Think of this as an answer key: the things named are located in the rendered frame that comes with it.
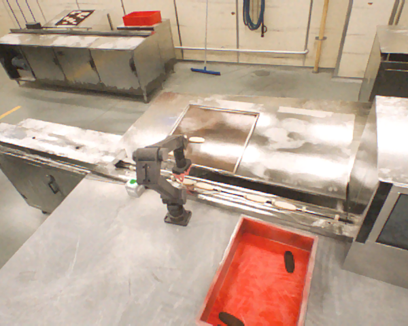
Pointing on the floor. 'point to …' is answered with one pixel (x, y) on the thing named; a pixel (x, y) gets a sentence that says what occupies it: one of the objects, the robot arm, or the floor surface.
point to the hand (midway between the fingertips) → (183, 176)
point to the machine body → (46, 200)
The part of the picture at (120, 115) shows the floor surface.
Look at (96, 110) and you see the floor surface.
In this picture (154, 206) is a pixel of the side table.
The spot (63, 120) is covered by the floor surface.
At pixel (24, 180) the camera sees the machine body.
